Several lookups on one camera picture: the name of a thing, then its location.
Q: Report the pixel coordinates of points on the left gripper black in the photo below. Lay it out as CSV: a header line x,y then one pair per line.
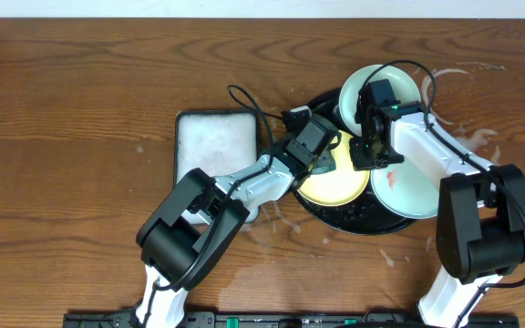
x,y
322,163

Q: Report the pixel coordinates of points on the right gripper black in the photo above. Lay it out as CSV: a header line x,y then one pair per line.
x,y
361,163

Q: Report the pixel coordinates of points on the green yellow sponge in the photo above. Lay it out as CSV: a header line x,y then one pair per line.
x,y
323,166

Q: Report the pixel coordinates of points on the yellow plate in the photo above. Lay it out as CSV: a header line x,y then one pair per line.
x,y
339,186

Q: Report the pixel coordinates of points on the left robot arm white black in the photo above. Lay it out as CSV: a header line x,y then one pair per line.
x,y
185,237

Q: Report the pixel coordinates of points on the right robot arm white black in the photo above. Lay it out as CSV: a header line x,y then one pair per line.
x,y
480,206

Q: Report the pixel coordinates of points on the round black tray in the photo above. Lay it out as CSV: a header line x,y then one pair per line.
x,y
365,215

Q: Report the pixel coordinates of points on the mint green plate near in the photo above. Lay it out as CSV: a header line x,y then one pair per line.
x,y
405,190

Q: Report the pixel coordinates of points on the mint green plate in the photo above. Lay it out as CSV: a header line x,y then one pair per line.
x,y
405,190
404,87

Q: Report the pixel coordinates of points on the mint green plate far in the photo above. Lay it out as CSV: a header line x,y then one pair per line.
x,y
404,87

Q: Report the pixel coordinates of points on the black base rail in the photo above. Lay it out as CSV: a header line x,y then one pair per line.
x,y
126,319

